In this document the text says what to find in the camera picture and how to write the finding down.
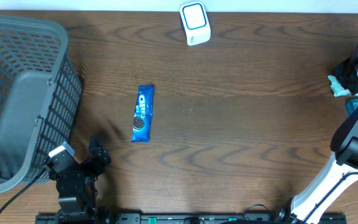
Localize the white barcode scanner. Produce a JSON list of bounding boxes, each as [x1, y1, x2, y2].
[[180, 1, 211, 46]]

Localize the black cable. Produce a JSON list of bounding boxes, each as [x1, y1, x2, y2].
[[303, 170, 358, 224], [0, 167, 48, 224]]

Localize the left black cable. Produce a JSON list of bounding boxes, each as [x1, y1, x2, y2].
[[0, 167, 48, 224]]

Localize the teal Listerine mouthwash bottle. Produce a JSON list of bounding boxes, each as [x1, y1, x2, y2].
[[346, 98, 358, 116]]

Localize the mint green wipes pack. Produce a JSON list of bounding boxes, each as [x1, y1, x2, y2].
[[328, 75, 351, 97]]

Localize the blue Oreo cookie pack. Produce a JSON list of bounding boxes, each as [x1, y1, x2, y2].
[[131, 85, 154, 142]]

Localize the right black cable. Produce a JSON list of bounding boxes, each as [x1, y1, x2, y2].
[[303, 170, 358, 224]]

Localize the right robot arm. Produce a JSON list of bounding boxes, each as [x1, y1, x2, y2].
[[274, 44, 358, 223]]

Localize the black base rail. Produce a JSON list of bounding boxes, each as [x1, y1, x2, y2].
[[35, 213, 347, 224]]

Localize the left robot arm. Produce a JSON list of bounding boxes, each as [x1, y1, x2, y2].
[[45, 137, 113, 223]]

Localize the grey plastic mesh basket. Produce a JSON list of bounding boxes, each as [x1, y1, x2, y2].
[[0, 15, 81, 193]]

